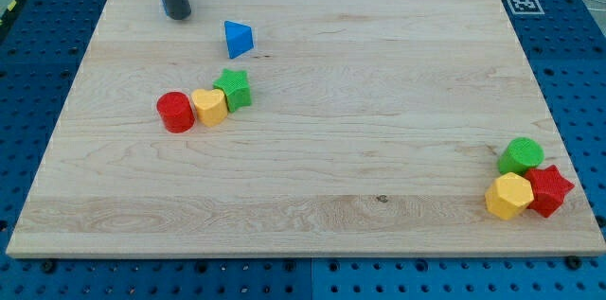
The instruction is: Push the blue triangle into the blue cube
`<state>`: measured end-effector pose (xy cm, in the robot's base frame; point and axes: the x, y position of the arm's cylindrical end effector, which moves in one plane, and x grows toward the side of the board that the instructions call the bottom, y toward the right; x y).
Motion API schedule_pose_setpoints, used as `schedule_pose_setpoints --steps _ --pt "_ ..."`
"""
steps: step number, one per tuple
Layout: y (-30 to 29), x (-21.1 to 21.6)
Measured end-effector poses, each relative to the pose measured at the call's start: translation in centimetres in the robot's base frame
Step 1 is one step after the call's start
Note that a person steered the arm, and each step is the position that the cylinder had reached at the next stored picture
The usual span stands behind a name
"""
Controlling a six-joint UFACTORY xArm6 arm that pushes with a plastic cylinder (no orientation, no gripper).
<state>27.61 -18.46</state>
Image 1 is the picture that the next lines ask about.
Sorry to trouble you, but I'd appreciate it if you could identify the blue triangle block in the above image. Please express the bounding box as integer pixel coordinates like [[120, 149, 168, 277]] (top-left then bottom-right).
[[223, 21, 254, 59]]

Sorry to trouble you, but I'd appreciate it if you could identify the green star block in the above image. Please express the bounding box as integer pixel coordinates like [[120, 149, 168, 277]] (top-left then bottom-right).
[[213, 69, 252, 113]]

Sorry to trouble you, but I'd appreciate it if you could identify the light wooden board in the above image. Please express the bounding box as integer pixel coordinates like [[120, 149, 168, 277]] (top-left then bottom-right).
[[7, 0, 605, 259]]

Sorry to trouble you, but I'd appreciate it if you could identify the yellow heart block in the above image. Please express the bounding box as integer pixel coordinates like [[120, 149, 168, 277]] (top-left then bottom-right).
[[191, 89, 228, 127]]

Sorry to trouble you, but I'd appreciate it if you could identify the red cylinder block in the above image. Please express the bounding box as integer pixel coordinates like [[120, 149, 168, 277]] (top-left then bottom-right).
[[156, 92, 195, 133]]

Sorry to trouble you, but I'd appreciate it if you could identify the yellow hexagon block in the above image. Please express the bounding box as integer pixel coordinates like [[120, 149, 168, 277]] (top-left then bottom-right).
[[485, 172, 534, 221]]

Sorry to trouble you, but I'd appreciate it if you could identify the green cylinder block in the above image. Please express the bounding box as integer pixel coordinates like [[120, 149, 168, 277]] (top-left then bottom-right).
[[497, 137, 544, 175]]

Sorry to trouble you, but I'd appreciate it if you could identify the white fiducial marker tag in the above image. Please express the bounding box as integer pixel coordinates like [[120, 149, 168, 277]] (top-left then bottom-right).
[[506, 0, 544, 15]]

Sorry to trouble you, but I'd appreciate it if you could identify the red star block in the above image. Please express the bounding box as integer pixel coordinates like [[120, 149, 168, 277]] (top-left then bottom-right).
[[524, 165, 575, 218]]

